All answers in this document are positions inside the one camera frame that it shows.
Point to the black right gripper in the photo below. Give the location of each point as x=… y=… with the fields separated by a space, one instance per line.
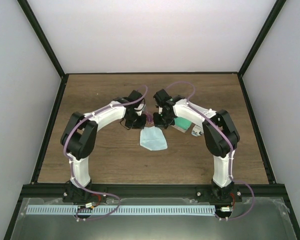
x=158 y=124

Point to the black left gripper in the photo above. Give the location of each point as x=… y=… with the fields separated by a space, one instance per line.
x=140 y=125

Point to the pink transparent sunglasses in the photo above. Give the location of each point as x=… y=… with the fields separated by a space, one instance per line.
x=149 y=118

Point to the grey hard glasses case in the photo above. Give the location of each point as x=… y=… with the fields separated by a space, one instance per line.
x=182 y=124

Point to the light blue cleaning cloth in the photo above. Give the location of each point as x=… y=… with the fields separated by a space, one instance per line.
x=153 y=139

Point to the beige glasses case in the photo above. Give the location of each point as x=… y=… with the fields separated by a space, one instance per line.
x=197 y=130

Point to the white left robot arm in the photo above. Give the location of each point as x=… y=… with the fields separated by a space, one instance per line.
x=79 y=137

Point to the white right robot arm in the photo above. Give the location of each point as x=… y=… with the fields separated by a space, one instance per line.
x=220 y=134

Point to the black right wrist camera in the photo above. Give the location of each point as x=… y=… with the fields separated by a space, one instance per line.
x=161 y=97

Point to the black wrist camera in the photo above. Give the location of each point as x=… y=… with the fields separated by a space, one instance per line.
x=161 y=97
x=133 y=96

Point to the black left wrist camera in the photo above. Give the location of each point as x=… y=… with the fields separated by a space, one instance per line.
x=133 y=96

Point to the light blue slotted cable duct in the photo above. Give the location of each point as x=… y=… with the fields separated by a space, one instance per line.
x=124 y=210

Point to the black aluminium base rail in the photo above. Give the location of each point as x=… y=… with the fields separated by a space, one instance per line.
x=202 y=193

